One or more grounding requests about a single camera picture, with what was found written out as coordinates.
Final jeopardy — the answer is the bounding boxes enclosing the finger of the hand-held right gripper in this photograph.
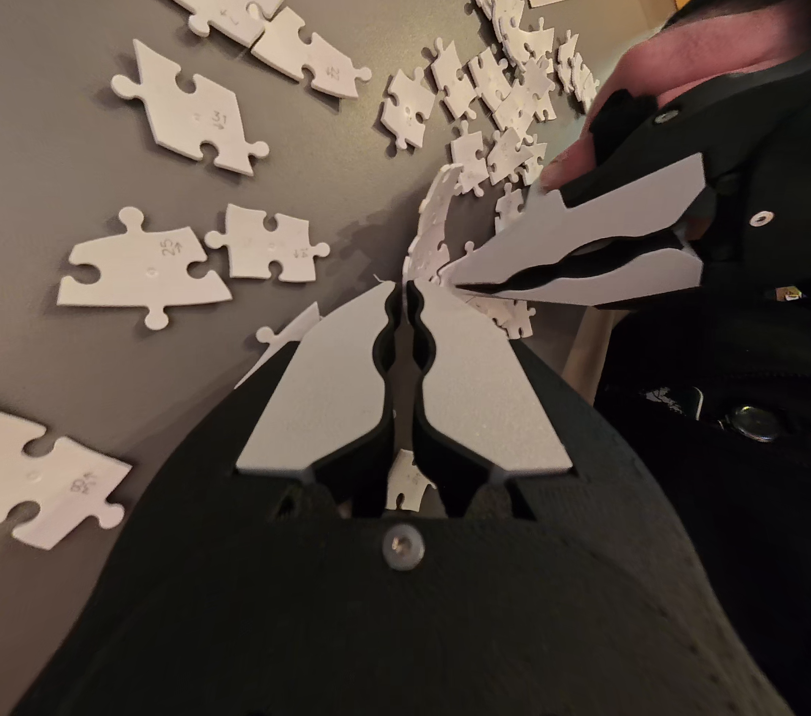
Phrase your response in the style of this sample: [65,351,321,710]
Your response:
[439,152,708,289]
[453,247,705,309]

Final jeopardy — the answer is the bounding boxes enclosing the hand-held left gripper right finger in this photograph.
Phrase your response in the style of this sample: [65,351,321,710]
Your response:
[405,280,574,517]

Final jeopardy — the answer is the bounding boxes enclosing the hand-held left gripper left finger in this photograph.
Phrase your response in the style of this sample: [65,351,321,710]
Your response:
[234,281,404,517]

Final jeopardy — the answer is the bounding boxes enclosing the joined white puzzle section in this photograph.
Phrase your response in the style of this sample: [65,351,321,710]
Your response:
[403,161,537,340]

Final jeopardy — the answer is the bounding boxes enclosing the puzzle pieces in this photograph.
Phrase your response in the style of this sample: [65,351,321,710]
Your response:
[0,0,603,552]

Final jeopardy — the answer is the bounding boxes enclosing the person's right hand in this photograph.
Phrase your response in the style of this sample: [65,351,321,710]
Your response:
[540,19,783,195]

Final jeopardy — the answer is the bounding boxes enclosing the person's beige trousers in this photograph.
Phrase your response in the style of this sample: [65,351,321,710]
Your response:
[563,307,627,408]

